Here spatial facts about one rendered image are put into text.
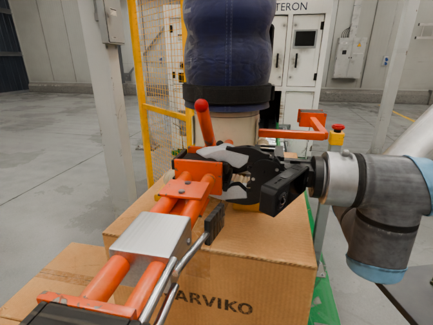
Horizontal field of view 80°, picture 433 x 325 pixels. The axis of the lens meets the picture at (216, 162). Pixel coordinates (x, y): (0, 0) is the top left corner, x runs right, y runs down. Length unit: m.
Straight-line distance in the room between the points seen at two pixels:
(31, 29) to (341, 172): 13.74
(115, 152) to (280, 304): 1.75
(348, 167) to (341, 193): 0.04
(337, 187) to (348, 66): 9.38
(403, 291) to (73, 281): 1.17
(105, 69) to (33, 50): 12.10
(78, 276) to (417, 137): 1.24
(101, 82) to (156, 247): 1.79
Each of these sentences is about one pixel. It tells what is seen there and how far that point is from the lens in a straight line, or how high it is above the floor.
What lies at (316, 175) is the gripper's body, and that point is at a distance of 0.43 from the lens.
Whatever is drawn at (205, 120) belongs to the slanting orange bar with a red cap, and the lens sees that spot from 0.44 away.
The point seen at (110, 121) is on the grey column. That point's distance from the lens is 2.02.
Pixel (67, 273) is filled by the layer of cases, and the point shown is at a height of 0.54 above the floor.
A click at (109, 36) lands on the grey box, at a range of 1.90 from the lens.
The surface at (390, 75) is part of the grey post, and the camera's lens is 4.04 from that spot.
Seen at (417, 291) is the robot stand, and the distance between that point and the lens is 1.03.
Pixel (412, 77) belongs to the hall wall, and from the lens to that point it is 10.68.
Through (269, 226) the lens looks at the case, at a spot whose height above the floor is 1.07.
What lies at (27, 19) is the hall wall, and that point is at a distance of 14.03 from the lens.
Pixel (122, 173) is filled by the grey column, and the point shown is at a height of 0.56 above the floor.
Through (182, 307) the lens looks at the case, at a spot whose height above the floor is 0.92.
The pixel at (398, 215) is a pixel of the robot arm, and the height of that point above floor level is 1.17.
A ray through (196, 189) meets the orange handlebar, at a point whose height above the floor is 1.22.
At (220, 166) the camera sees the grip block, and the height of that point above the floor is 1.22.
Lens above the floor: 1.39
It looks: 22 degrees down
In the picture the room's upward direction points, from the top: straight up
